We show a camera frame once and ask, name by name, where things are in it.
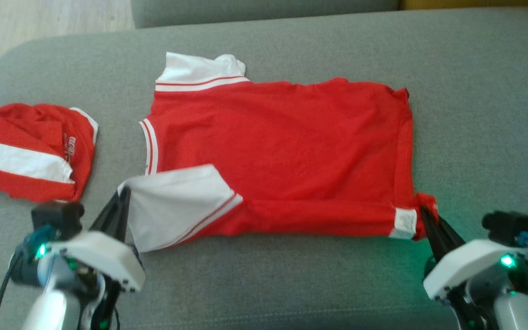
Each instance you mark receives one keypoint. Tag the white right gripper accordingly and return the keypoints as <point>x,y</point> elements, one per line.
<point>463,266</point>

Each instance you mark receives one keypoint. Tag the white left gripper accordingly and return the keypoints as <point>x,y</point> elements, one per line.
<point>103,256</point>

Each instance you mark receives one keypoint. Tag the red shorts white stripe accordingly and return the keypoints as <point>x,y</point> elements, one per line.
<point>16,185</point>

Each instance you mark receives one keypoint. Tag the red polo shirt white collar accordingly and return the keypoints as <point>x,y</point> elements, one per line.
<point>282,146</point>

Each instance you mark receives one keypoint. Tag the large grey sofa chaise cushion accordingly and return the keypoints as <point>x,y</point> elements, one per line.
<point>291,284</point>

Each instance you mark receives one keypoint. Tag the yellow sofa backrest cushion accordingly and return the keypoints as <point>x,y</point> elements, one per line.
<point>475,3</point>

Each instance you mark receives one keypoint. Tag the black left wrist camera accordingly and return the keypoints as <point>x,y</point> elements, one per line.
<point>57,217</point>

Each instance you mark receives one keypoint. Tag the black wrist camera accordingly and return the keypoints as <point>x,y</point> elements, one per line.
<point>57,217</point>
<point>509,227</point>

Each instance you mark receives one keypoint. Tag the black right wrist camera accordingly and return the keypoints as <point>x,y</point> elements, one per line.
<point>509,227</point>

